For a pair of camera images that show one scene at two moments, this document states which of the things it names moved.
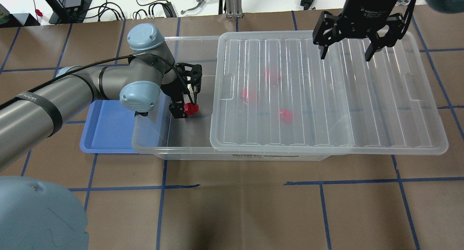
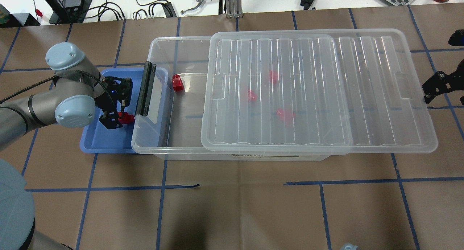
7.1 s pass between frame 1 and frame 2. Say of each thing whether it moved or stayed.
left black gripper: moved
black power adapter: stayed
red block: moved
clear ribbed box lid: stayed
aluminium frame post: stayed
